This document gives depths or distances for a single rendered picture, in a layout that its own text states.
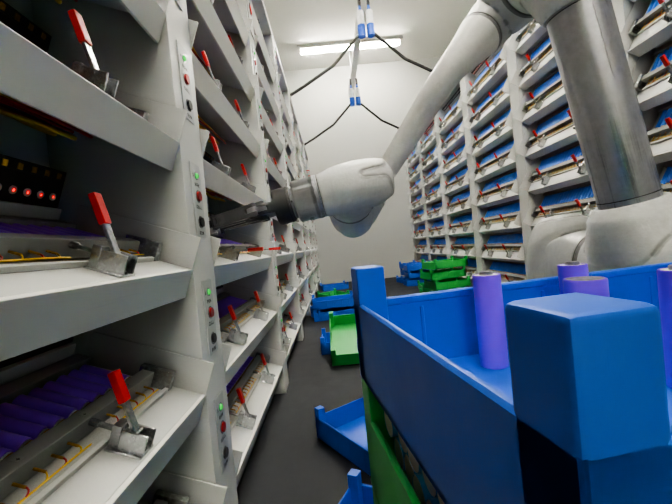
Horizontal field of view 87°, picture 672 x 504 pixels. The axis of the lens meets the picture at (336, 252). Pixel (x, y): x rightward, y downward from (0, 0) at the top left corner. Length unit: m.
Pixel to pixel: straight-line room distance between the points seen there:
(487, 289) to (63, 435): 0.41
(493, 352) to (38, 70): 0.41
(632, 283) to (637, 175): 0.48
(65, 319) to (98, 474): 0.17
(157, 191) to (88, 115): 0.20
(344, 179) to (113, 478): 0.55
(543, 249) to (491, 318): 0.73
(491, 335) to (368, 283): 0.09
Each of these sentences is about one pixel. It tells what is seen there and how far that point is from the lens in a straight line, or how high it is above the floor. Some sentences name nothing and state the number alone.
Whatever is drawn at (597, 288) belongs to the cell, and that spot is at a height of 0.47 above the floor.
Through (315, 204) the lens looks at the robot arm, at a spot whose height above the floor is 0.58.
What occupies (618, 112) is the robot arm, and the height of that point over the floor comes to 0.68.
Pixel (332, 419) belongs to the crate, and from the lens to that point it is 1.07.
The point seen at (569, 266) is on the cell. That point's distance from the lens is 0.30.
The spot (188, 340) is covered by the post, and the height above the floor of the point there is 0.37.
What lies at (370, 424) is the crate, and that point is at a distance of 0.27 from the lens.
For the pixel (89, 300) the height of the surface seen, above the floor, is 0.47.
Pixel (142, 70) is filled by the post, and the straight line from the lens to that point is 0.67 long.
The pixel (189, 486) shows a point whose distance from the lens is 0.69.
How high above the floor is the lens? 0.50
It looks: 1 degrees down
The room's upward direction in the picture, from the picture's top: 6 degrees counter-clockwise
